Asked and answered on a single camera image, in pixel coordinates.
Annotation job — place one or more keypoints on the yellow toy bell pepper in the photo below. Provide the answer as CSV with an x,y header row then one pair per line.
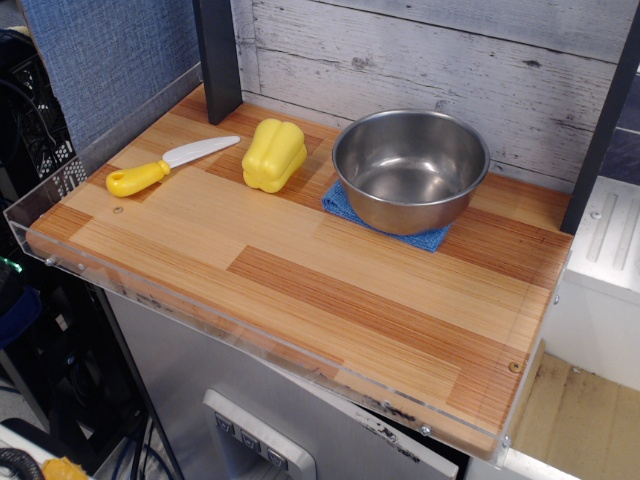
x,y
276,152

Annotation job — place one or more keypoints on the yellow object bottom left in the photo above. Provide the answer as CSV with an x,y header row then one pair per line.
x,y
63,469

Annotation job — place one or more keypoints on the blue folded cloth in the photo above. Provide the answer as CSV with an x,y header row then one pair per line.
x,y
335,202

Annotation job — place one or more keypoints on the clear acrylic table guard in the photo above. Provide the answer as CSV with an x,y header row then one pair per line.
x,y
435,342

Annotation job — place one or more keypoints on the black plastic crate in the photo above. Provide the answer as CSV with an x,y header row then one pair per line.
x,y
38,132

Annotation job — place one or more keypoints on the dark left vertical post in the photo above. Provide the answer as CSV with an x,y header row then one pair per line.
x,y
219,58

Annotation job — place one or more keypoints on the yellow handled toy knife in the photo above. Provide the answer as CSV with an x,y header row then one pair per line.
x,y
127,182

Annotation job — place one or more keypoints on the stainless steel bowl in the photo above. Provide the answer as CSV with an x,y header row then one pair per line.
x,y
405,172

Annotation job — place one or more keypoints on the dark vertical post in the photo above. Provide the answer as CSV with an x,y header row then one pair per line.
x,y
219,58
605,127

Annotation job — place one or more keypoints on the grey metal cabinet with buttons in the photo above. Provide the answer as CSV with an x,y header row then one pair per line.
x,y
178,365

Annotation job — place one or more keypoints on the dark right vertical post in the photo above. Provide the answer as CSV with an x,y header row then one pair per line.
x,y
605,127

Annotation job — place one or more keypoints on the white toy sink unit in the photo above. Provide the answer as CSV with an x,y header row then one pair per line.
x,y
593,320

